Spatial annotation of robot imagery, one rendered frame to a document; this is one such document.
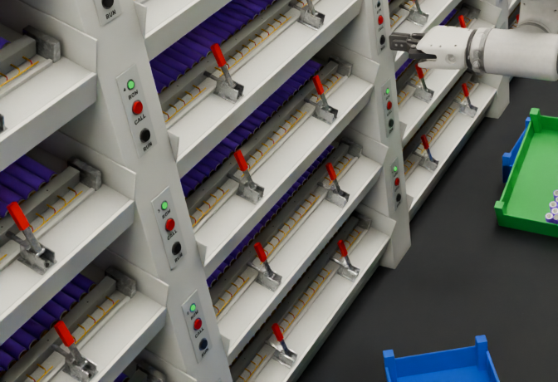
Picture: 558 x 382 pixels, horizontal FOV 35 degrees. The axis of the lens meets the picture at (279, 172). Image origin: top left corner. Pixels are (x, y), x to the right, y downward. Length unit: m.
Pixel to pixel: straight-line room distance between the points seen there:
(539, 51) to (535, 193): 0.63
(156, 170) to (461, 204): 1.16
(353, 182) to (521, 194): 0.53
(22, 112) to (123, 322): 0.38
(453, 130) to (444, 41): 0.66
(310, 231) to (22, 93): 0.78
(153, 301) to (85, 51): 0.41
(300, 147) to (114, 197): 0.49
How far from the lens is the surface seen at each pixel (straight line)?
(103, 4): 1.12
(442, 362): 1.81
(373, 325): 1.93
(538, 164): 2.26
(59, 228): 1.18
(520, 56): 1.65
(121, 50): 1.15
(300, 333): 1.78
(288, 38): 1.54
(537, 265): 2.06
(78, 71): 1.12
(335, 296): 1.85
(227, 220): 1.45
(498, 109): 2.57
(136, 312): 1.32
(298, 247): 1.68
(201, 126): 1.33
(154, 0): 1.26
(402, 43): 1.76
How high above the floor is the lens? 1.32
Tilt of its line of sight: 33 degrees down
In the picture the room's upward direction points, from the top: 11 degrees counter-clockwise
